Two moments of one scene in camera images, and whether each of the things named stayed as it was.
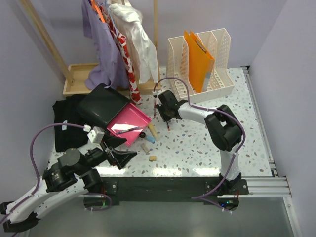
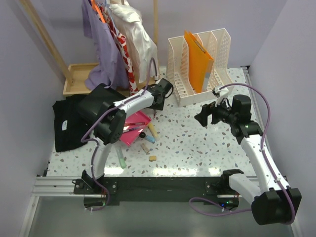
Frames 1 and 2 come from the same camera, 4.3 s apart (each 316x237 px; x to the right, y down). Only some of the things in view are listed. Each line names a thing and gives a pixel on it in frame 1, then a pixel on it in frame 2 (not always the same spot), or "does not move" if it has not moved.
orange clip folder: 200,62 does not move
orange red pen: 168,126 to 135,123
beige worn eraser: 145,147 does not move
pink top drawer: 129,124 does not move
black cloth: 70,129 does not move
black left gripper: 111,153 to 158,104
